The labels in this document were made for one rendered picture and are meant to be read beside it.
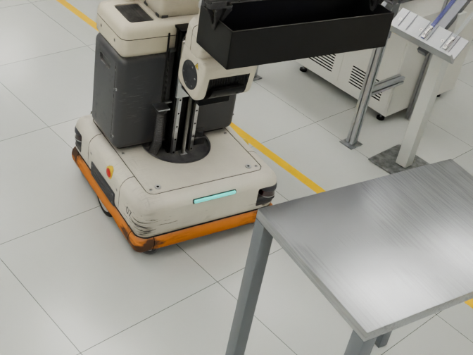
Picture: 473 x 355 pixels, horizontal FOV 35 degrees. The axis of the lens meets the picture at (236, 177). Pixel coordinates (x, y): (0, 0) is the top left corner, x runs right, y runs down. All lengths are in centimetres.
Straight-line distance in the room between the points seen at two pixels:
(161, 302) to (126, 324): 16
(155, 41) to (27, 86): 128
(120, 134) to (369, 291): 141
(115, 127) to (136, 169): 18
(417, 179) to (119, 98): 117
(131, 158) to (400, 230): 128
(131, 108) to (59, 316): 80
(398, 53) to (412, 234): 199
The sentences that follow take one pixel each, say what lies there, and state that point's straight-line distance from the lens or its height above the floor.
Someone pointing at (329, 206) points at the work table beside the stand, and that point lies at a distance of 198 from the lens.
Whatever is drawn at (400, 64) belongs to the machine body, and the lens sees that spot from 387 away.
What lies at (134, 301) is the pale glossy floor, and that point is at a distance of 273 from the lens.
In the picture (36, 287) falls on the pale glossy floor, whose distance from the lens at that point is 277.
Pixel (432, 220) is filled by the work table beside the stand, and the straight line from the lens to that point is 206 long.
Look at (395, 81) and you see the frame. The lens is 380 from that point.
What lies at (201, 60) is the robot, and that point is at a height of 80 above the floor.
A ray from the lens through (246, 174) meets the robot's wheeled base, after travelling 292.
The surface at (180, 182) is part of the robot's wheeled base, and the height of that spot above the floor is 28.
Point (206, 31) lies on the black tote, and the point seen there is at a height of 107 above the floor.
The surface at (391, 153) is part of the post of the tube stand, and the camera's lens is 381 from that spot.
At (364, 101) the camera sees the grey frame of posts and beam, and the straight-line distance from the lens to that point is 366.
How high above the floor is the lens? 197
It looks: 36 degrees down
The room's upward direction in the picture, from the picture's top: 11 degrees clockwise
